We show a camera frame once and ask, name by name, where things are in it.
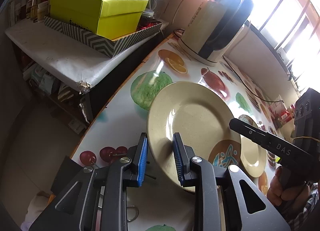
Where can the red packet on table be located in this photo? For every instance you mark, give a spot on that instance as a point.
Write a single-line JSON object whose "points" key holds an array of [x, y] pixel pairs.
{"points": [[281, 114]]}

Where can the person right hand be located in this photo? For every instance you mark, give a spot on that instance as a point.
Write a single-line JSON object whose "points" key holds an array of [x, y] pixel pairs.
{"points": [[277, 195]]}

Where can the lower yellow-green box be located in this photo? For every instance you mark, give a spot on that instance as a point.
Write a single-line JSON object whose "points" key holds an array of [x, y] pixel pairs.
{"points": [[107, 18]]}

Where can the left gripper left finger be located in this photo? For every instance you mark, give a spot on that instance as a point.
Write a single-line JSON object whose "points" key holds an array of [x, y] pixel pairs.
{"points": [[126, 172]]}

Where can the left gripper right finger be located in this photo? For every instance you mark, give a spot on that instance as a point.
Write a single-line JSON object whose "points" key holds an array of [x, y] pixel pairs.
{"points": [[193, 171]]}

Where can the white side shelf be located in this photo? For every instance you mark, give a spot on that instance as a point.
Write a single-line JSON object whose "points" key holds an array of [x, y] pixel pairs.
{"points": [[70, 61]]}

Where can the window frame with bars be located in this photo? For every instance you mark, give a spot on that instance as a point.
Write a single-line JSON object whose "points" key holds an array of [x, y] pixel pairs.
{"points": [[291, 27]]}

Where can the cream patterned plate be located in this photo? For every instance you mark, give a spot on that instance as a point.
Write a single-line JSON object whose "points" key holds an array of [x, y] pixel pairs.
{"points": [[202, 119], [253, 157]]}

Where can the striped cardboard tray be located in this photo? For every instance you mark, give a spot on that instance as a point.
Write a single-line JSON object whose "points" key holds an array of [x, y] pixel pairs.
{"points": [[108, 47]]}

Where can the white electric kettle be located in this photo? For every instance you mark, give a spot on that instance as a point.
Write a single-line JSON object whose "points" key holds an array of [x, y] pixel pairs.
{"points": [[213, 28]]}

